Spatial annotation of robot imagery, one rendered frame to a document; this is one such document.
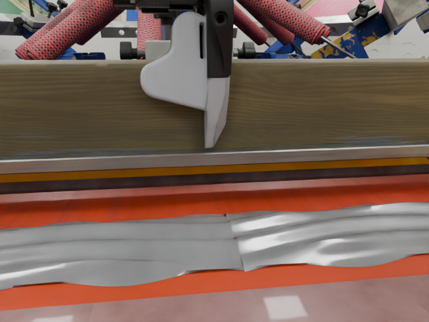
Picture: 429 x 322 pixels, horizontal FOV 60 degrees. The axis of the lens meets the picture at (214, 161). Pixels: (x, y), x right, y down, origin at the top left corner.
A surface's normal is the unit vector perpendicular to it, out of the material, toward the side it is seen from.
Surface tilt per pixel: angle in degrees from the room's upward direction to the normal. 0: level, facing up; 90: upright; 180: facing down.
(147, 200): 0
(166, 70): 83
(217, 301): 0
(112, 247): 33
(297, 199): 0
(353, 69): 90
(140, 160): 90
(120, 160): 90
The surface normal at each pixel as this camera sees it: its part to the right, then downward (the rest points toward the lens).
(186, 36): 0.13, 0.18
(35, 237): 0.12, -0.66
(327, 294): 0.00, -0.96
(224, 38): 0.13, 0.50
